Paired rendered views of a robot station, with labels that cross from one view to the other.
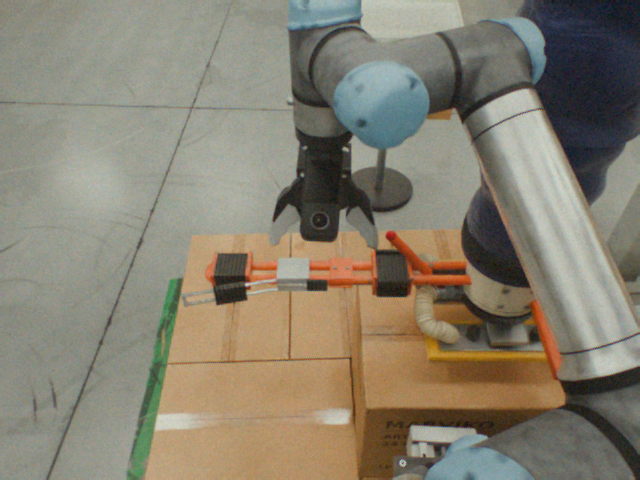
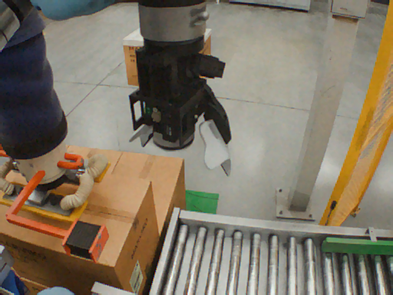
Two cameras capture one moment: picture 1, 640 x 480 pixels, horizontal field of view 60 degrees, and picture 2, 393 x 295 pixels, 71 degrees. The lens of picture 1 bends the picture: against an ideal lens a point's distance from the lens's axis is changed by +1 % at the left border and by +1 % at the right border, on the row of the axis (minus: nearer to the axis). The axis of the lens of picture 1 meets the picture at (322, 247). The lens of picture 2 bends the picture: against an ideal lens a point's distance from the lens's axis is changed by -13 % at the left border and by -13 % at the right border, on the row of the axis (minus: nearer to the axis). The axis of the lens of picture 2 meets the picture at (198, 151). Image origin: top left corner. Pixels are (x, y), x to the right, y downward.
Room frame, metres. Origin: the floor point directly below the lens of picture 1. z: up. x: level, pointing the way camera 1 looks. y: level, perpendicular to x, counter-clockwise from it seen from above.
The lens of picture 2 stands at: (0.18, -1.05, 1.81)
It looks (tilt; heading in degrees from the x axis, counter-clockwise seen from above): 39 degrees down; 12
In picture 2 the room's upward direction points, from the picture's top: straight up
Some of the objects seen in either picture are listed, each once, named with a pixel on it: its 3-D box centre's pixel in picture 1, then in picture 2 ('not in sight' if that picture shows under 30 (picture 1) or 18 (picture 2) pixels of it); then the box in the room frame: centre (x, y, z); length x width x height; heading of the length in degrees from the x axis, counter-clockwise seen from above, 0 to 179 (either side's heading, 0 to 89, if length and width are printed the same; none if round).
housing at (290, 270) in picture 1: (293, 274); not in sight; (0.80, 0.06, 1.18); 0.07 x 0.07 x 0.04; 0
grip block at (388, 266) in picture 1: (390, 272); not in sight; (0.80, -0.15, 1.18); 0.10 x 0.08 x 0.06; 0
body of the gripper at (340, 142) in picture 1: (324, 160); not in sight; (0.57, 0.00, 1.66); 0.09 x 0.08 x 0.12; 178
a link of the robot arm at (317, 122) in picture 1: (321, 108); not in sight; (0.56, 0.00, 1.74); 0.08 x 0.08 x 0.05
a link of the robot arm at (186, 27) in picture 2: not in sight; (175, 19); (0.52, -0.96, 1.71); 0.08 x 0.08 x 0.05
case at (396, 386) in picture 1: (465, 376); (76, 234); (0.80, -0.40, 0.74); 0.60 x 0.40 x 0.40; 90
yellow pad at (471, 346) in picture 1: (504, 336); (37, 198); (0.70, -0.40, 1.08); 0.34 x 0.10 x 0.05; 90
